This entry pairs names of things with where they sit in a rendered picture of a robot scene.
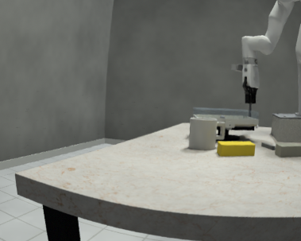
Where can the yellow rectangular block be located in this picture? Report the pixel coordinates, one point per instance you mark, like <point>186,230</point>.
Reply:
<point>230,149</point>

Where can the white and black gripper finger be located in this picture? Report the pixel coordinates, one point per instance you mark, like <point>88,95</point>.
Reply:
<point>247,91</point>
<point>254,92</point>

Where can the white mug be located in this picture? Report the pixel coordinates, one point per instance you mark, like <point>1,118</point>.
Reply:
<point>203,133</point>

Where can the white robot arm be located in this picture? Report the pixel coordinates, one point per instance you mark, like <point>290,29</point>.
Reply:
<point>267,43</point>

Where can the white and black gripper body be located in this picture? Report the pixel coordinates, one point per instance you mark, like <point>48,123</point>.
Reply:
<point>252,75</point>

